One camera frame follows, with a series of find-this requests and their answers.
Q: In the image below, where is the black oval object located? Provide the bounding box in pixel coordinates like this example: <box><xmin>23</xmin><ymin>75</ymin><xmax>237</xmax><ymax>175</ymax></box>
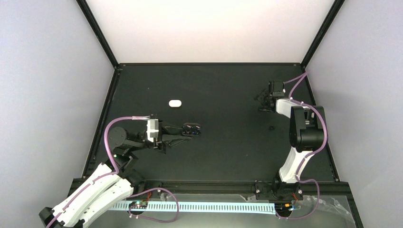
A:
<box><xmin>182</xmin><ymin>123</ymin><xmax>202</xmax><ymax>137</ymax></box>

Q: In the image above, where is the white earbud charging case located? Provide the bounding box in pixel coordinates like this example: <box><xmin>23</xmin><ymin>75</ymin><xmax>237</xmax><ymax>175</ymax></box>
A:
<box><xmin>168</xmin><ymin>100</ymin><xmax>182</xmax><ymax>108</ymax></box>

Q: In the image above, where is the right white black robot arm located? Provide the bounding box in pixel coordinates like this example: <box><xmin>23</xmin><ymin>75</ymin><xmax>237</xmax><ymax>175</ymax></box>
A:
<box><xmin>255</xmin><ymin>80</ymin><xmax>328</xmax><ymax>200</ymax></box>

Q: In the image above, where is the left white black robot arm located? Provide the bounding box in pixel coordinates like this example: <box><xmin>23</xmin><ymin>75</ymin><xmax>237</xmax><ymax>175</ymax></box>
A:
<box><xmin>39</xmin><ymin>116</ymin><xmax>201</xmax><ymax>228</ymax></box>

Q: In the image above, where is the clear plastic sheet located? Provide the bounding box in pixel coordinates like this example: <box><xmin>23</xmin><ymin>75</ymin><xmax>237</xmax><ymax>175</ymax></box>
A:
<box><xmin>230</xmin><ymin>195</ymin><xmax>357</xmax><ymax>228</ymax></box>

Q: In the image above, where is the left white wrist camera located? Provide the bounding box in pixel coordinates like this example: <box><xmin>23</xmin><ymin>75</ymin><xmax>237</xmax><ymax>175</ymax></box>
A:
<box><xmin>146</xmin><ymin>119</ymin><xmax>160</xmax><ymax>143</ymax></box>

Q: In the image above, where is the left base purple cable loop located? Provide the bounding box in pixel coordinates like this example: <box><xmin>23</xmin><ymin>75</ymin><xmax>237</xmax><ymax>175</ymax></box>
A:
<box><xmin>127</xmin><ymin>188</ymin><xmax>180</xmax><ymax>224</ymax></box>

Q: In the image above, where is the black front mounting rail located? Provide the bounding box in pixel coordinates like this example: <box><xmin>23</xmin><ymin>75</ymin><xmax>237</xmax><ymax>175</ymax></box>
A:
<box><xmin>135</xmin><ymin>180</ymin><xmax>352</xmax><ymax>200</ymax></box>

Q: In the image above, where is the white slotted cable duct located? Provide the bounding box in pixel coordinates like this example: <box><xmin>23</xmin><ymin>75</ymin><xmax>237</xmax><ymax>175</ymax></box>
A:
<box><xmin>131</xmin><ymin>201</ymin><xmax>276</xmax><ymax>215</ymax></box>

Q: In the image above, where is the right black frame post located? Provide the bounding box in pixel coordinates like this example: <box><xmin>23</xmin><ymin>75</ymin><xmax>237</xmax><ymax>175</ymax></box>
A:
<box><xmin>301</xmin><ymin>0</ymin><xmax>345</xmax><ymax>69</ymax></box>

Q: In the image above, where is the black frame post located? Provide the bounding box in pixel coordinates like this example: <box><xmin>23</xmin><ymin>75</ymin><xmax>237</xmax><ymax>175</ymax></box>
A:
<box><xmin>76</xmin><ymin>0</ymin><xmax>119</xmax><ymax>68</ymax></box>
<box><xmin>301</xmin><ymin>0</ymin><xmax>345</xmax><ymax>69</ymax></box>

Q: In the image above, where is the left black frame post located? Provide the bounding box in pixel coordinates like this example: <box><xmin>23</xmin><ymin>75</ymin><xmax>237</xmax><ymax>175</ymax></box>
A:
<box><xmin>76</xmin><ymin>0</ymin><xmax>119</xmax><ymax>68</ymax></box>

